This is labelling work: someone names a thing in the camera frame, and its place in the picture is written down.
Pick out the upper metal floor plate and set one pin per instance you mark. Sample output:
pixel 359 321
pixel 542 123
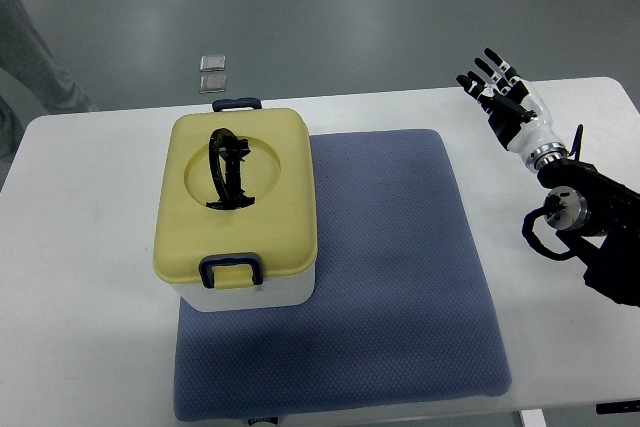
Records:
pixel 212 62

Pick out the lower metal floor plate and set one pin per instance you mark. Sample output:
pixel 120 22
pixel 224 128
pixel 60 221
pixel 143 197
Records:
pixel 212 83

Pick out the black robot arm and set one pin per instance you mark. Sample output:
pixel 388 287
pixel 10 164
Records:
pixel 585 215

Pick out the metal floor plate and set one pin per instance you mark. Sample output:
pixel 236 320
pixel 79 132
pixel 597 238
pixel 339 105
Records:
pixel 212 83
pixel 212 62

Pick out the black table control panel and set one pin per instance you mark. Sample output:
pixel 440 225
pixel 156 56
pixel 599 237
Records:
pixel 620 407

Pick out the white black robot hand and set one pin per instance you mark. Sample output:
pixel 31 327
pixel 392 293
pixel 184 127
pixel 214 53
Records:
pixel 517 115

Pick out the bystander grey trousers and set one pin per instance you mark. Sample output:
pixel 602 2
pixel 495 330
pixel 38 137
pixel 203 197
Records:
pixel 27 58

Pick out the yellow box lid black handle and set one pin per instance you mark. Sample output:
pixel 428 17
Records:
pixel 237 204

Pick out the white storage box base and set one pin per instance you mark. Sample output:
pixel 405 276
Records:
pixel 273 292

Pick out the blue grey cushion mat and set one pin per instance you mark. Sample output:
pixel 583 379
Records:
pixel 401 311

